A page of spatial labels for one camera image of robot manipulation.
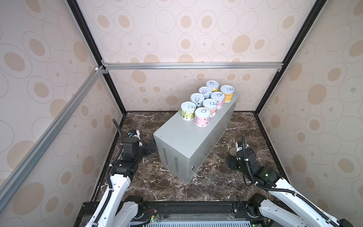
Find green label can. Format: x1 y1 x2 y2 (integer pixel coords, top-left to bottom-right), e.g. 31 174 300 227
181 101 197 121

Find purple white label can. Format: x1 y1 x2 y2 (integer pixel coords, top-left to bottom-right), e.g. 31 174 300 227
194 107 211 127

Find orange white label can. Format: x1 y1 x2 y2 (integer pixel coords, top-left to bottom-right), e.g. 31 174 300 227
203 98 218 117

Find pink label can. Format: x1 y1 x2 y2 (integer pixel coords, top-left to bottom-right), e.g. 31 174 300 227
210 91 225 109

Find teal brown label can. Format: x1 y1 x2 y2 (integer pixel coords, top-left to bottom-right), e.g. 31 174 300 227
191 93 205 107

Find yellow orange label can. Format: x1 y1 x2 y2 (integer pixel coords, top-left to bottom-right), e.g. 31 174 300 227
220 85 234 103

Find light blue bear can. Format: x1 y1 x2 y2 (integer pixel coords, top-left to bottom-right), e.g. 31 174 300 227
199 87 213 99

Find yellow fruit label can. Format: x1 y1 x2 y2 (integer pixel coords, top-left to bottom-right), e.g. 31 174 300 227
206 80 220 92

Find black red label can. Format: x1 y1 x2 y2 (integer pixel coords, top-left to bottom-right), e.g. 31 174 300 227
229 147 237 157

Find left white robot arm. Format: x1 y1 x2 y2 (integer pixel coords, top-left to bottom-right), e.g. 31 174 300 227
86 119 157 227

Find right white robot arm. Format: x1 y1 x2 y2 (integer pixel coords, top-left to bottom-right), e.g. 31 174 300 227
227 136 352 227

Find grey metal cabinet box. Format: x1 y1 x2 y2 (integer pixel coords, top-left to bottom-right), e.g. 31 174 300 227
153 93 240 183

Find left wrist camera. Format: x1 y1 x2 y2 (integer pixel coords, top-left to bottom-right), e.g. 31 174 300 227
128 130 141 140

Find silver horizontal back rail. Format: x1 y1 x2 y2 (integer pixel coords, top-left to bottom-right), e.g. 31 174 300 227
95 61 284 72

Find silver left side rail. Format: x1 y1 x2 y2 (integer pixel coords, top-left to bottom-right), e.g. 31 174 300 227
1 65 105 212

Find black corner frame post left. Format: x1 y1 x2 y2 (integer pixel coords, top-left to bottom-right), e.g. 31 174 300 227
66 0 127 116

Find black corner frame post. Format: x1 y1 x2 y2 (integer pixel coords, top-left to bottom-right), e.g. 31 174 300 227
66 0 127 116
255 0 327 117

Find black corner frame post right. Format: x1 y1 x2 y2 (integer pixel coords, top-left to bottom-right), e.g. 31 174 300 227
255 0 327 117

